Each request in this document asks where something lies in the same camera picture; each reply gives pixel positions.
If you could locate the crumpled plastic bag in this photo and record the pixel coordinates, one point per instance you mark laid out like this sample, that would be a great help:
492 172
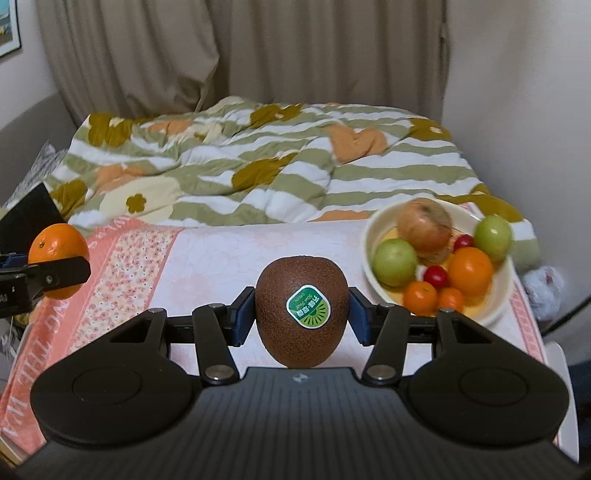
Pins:
545 288

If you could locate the small orange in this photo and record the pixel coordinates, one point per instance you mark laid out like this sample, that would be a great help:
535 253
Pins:
451 299
420 296

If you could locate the green apple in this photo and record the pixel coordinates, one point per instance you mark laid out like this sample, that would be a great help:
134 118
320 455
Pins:
493 237
395 264

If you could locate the grey patterned cloth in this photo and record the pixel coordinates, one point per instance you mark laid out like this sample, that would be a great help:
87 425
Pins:
37 168

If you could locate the framed wall poster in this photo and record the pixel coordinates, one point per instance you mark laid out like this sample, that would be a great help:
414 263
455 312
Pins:
8 27

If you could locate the brown onion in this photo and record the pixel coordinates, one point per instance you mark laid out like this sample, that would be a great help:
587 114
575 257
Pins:
425 226

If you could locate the brown kiwi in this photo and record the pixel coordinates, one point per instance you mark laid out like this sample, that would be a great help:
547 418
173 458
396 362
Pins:
302 314

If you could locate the beige curtain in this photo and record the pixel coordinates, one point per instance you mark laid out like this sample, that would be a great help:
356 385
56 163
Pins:
231 50

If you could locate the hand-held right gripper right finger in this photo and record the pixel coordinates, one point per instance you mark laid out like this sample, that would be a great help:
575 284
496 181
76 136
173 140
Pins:
358 319

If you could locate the grey padded headboard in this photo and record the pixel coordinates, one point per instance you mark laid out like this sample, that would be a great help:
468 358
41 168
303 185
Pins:
27 124

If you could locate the large orange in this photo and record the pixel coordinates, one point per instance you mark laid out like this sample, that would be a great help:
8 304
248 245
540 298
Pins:
471 271

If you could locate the dark laptop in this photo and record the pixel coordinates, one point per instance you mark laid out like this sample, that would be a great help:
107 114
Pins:
25 212

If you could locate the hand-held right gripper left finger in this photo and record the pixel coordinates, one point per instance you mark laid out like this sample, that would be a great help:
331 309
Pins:
242 319

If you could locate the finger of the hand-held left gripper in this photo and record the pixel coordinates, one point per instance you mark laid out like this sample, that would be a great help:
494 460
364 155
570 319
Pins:
11 260
60 273

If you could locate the red cherry tomato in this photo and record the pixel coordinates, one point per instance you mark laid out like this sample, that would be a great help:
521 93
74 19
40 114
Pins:
435 275
463 241

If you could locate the medium orange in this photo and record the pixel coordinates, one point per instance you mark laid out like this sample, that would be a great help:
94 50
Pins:
59 244

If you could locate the cream bowl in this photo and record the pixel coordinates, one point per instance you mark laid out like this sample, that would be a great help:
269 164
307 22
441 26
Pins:
372 240

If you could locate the green striped floral blanket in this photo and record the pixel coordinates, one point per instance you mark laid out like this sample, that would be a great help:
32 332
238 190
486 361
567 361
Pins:
258 170

